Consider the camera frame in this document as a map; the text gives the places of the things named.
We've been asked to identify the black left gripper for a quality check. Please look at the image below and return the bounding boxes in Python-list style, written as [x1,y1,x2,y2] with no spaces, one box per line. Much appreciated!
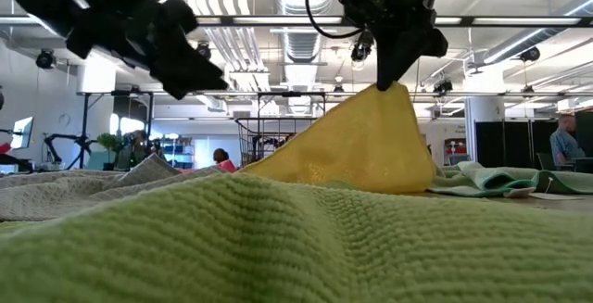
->
[65,0,229,100]

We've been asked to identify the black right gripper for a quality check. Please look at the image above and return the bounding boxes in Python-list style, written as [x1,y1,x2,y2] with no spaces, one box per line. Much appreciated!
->
[370,0,449,92]

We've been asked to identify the yellow microfiber towel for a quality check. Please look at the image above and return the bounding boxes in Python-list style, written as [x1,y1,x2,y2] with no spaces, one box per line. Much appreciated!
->
[240,82,436,196]

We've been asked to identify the pale mint green towel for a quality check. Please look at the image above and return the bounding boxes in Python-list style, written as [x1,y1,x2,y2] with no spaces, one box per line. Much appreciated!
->
[428,160,593,198]

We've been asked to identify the grey waffle weave towel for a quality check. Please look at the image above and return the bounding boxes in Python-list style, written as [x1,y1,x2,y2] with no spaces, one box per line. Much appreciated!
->
[0,153,231,223]

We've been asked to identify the lime green microfiber towel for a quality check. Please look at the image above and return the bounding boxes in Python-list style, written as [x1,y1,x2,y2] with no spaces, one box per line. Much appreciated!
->
[0,172,593,303]

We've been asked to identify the black ceiling spotlight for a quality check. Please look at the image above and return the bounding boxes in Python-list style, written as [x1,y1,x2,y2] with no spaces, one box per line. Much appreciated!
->
[35,48,57,70]
[194,41,213,62]
[519,45,542,63]

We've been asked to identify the blue storage shelf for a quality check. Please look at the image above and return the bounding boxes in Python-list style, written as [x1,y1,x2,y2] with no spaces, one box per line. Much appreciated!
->
[159,138,196,170]

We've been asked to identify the green background plant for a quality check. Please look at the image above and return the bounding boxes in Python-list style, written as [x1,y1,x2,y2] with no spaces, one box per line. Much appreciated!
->
[95,132,122,170]

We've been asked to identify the white round column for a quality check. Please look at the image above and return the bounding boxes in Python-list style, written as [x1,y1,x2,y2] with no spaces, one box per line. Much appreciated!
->
[464,96,506,163]

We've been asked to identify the black background rig stand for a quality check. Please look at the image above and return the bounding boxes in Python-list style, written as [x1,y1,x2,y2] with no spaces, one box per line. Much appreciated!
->
[76,90,155,170]

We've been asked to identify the computer monitor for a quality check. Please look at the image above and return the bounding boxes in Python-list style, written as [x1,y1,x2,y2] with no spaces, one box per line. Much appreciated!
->
[9,116,35,150]

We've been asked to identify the white towel label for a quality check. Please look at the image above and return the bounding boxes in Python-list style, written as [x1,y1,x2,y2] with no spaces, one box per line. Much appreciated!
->
[530,176,586,201]

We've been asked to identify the black overhead camera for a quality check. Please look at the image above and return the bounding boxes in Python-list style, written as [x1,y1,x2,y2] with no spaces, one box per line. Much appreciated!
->
[350,29,375,62]

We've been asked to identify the wire mesh basket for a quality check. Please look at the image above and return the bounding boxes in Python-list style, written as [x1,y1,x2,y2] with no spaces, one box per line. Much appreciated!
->
[234,116,321,168]

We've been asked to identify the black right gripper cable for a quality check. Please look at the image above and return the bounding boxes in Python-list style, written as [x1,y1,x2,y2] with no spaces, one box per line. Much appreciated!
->
[305,0,367,40]

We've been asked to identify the black partition wall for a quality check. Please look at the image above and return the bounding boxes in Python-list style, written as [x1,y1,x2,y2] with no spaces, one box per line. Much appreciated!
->
[475,120,560,169]

